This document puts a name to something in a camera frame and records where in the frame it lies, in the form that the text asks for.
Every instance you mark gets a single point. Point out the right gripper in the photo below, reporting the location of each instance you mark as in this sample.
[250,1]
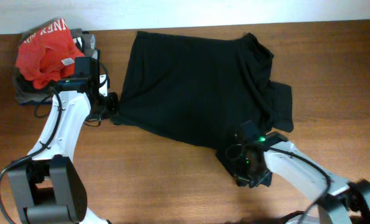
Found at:
[238,174]

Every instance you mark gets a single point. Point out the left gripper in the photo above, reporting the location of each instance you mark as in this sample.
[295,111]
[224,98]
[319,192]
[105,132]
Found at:
[113,98]

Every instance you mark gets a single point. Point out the black t-shirt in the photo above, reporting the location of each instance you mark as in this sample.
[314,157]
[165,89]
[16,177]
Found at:
[200,91]

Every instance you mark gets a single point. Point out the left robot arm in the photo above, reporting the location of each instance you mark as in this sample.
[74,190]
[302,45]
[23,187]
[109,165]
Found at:
[45,184]

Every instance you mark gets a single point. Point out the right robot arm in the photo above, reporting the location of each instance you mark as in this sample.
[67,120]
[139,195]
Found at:
[334,199]

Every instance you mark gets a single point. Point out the red folded t-shirt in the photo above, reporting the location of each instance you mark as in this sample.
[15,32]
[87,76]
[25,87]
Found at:
[48,54]

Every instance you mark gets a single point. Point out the grey folded garment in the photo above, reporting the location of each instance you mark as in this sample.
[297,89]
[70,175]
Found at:
[26,96]

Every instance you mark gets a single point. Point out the dark folded garment stack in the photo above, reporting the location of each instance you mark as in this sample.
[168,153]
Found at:
[23,87]

